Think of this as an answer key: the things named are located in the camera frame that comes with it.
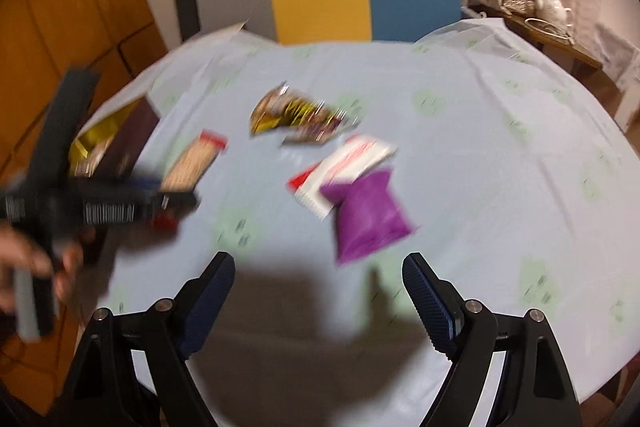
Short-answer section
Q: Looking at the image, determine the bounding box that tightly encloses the red-capped cracker pack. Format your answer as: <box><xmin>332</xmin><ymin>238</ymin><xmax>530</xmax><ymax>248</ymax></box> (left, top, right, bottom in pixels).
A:
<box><xmin>160</xmin><ymin>130</ymin><xmax>228</xmax><ymax>193</ymax></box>

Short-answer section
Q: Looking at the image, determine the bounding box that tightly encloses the purple snack bag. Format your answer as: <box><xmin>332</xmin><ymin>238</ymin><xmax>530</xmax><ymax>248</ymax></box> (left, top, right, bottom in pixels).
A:
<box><xmin>320</xmin><ymin>169</ymin><xmax>416</xmax><ymax>265</ymax></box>

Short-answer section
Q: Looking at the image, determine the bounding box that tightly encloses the yellow brown candy bag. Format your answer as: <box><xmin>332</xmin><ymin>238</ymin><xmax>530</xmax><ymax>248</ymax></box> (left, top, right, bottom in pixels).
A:
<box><xmin>250</xmin><ymin>83</ymin><xmax>359</xmax><ymax>145</ymax></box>

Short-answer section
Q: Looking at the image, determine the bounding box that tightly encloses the white red snack pack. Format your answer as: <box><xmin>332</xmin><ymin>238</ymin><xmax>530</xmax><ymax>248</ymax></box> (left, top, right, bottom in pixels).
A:
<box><xmin>286</xmin><ymin>134</ymin><xmax>397</xmax><ymax>220</ymax></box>

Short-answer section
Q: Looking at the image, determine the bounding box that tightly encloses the person's left hand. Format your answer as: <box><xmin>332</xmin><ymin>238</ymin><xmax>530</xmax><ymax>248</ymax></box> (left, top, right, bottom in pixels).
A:
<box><xmin>0</xmin><ymin>222</ymin><xmax>96</xmax><ymax>314</ymax></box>

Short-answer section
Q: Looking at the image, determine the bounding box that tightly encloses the gold tin box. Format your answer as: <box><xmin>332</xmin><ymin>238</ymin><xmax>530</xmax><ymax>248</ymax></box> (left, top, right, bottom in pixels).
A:
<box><xmin>70</xmin><ymin>96</ymin><xmax>160</xmax><ymax>180</ymax></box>

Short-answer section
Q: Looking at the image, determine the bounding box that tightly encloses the white green-patterned tablecloth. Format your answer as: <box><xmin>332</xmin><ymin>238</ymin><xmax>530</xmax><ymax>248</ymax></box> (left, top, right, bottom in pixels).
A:
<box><xmin>77</xmin><ymin>22</ymin><xmax>639</xmax><ymax>426</ymax></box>

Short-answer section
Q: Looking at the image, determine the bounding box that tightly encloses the wooden side table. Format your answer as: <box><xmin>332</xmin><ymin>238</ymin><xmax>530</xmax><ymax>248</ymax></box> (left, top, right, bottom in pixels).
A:
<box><xmin>469</xmin><ymin>5</ymin><xmax>639</xmax><ymax>134</ymax></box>

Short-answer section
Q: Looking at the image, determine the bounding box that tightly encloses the white teapot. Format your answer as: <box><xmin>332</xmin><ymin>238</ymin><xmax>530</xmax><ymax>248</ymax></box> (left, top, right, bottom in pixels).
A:
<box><xmin>534</xmin><ymin>0</ymin><xmax>573</xmax><ymax>29</ymax></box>

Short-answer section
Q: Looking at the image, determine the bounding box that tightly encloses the woven basket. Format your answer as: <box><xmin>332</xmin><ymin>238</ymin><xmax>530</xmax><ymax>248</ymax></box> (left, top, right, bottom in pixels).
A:
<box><xmin>501</xmin><ymin>0</ymin><xmax>536</xmax><ymax>17</ymax></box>

